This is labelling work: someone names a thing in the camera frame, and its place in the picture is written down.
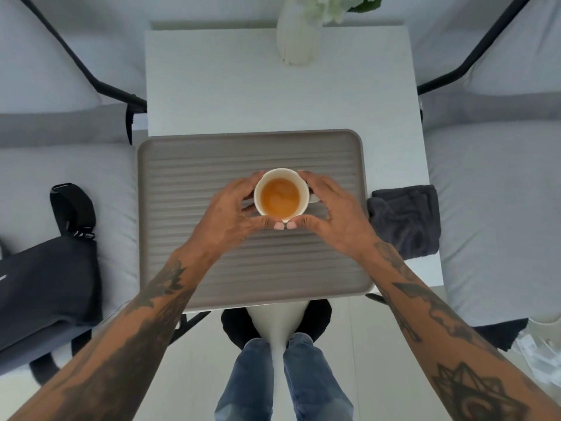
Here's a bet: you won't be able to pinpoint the person's right hand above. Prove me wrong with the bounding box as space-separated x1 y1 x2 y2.
287 170 380 262

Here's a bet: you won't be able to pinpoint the person's left hand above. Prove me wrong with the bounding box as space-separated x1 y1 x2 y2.
185 170 286 264

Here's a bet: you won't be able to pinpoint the white cup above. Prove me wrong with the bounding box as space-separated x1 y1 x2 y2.
253 168 321 224

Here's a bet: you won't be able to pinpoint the person's left forearm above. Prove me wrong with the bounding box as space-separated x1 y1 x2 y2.
9 249 221 421

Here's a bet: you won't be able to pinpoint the black shoulder bag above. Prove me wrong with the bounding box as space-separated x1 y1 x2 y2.
0 183 104 387

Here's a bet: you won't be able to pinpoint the person's right forearm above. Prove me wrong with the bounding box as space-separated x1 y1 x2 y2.
356 237 561 421

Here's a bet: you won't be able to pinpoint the orange tea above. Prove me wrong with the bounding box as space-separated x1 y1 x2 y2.
261 178 301 218

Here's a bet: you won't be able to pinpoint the grey ribbed tray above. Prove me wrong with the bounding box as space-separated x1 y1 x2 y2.
137 129 376 312

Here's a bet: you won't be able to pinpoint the person's black right shoe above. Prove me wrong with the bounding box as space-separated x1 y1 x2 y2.
299 300 333 343

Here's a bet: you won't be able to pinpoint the person's black shoe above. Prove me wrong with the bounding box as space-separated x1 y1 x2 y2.
299 300 333 343
221 308 265 351

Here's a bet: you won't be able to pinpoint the dark grey folded cloth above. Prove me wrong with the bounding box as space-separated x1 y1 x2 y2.
367 184 442 262

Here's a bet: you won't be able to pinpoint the person's black left shoe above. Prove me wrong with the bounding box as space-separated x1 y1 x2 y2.
221 308 265 351

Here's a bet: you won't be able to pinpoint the person's left leg in jeans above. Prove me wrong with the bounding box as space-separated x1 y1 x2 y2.
214 338 282 421

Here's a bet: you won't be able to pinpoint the person's leg in jeans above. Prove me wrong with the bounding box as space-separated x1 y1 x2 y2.
283 332 354 421
214 338 282 421

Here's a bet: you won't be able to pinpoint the person's right leg in jeans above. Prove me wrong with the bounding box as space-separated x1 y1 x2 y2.
283 332 354 421

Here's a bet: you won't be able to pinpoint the white vase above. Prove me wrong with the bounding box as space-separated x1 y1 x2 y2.
276 0 323 66

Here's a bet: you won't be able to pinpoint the white flowers with green leaf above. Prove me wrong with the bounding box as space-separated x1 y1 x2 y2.
298 0 385 25

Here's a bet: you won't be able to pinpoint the white plastic packaging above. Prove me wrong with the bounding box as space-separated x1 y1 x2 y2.
512 315 561 388

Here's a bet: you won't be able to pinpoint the grey sofa with black frame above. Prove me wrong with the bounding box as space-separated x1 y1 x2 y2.
0 0 148 377
412 0 561 352

